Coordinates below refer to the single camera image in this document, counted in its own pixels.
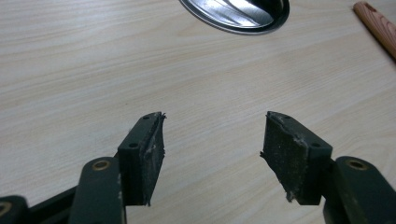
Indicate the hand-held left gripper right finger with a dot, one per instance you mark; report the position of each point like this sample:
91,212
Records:
295,158

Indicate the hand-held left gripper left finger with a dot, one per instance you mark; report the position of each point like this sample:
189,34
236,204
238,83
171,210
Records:
140,158

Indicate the round metal bowl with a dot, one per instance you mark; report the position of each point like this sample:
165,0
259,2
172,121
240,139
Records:
239,14

